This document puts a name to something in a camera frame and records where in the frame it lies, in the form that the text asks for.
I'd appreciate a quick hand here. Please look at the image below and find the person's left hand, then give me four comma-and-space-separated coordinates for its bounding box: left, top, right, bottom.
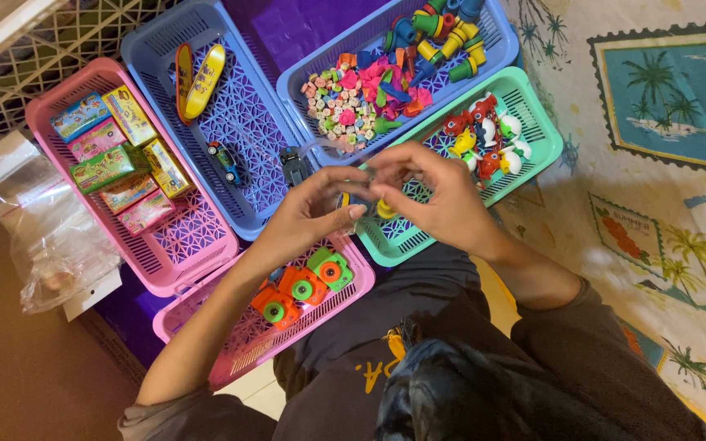
265, 164, 380, 271

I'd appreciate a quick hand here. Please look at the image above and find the person's right hand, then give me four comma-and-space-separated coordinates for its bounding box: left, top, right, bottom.
368, 141, 505, 258

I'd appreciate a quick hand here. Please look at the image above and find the small clear plastic bag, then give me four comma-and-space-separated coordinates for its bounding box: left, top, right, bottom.
297, 137, 393, 216

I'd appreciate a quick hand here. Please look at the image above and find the pile of colourful balloons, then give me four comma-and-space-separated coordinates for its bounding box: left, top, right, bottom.
336, 51, 435, 134

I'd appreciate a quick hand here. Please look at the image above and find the pile of small colourful beads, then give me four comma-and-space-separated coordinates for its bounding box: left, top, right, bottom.
299, 64, 386, 153

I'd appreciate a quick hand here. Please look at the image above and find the pile of toy birds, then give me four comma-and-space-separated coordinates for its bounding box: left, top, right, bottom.
441, 92, 533, 182

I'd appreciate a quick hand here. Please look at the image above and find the black toy car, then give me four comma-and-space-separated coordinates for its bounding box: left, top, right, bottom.
279, 146, 312, 189

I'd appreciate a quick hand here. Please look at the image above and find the blue plastic basket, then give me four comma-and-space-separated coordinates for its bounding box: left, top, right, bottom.
276, 0, 521, 167
120, 0, 324, 242

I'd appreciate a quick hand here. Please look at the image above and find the green plastic basket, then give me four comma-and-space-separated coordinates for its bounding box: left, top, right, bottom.
353, 65, 565, 268

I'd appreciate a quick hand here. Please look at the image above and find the pile of colourful toy stampers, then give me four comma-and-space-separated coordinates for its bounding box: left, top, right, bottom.
382, 0, 489, 84

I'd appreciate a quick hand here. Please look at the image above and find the purple cloth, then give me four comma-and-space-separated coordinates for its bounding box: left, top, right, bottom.
93, 0, 393, 370

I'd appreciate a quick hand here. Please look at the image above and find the blue toy car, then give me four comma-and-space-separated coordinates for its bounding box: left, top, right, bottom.
206, 140, 243, 186

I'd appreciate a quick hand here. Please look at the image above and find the person's dark clothed body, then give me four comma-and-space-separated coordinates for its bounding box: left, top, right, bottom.
117, 242, 706, 441

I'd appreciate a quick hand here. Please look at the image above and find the yellow finger skateboard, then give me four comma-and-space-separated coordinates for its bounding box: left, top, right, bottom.
184, 43, 227, 121

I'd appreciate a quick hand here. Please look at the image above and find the large pink plastic basket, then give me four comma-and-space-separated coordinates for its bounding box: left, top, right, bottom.
25, 58, 241, 298

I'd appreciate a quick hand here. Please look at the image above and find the small pink plastic basket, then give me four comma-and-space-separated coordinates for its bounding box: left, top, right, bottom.
152, 232, 377, 391

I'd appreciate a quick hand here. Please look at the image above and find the orange finger skateboard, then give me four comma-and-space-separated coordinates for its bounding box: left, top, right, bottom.
174, 42, 196, 125

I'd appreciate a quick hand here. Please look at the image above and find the palm tree patterned mat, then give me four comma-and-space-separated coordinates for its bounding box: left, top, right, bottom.
468, 0, 706, 441

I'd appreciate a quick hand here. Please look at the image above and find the group of colourful toy boxes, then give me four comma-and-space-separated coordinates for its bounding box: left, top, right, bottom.
49, 85, 194, 237

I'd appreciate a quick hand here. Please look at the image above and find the heap of clear plastic bags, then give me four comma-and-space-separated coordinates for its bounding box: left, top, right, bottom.
0, 130, 126, 322

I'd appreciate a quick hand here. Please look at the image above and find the white lattice rack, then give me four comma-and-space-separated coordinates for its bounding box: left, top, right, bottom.
0, 0, 183, 161

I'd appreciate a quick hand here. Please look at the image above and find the brown cardboard sheet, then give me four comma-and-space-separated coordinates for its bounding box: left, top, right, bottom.
0, 187, 148, 441

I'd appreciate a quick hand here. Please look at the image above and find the green toy camera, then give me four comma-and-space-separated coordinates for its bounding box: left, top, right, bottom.
306, 246, 354, 292

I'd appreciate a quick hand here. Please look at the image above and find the orange toy camera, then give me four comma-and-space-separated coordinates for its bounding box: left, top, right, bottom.
250, 285, 300, 331
277, 266, 328, 307

